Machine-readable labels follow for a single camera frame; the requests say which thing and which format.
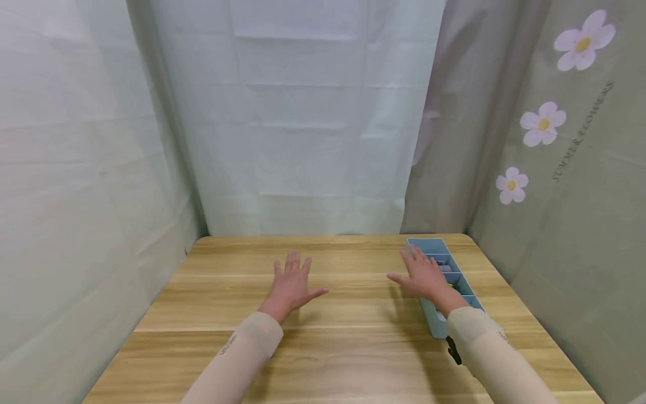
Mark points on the person's right thumb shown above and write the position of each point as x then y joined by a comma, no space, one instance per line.
397,278

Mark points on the person's right fingers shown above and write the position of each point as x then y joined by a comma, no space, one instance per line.
421,257

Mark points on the person's left ring finger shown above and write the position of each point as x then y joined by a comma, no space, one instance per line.
289,262

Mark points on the blue plastic organizer tray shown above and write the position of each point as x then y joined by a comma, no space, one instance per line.
426,246

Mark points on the person's right hand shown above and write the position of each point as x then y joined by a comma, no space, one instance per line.
429,280

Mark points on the person's left index finger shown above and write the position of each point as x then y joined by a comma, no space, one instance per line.
306,266

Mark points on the person's right index finger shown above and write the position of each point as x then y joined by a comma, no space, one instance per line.
409,258

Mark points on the person's left hand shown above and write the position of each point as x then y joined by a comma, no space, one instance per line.
290,289

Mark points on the black wrist band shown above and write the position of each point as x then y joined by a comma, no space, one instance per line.
454,350

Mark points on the person's left middle finger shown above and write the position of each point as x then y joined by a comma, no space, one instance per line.
296,261

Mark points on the person's left little finger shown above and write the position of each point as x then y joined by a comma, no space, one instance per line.
277,268

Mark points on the person's left forearm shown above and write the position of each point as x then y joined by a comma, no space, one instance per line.
237,359

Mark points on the person's left thumb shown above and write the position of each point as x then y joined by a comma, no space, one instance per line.
317,294

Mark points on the person's right forearm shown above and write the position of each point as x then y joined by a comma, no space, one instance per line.
497,359

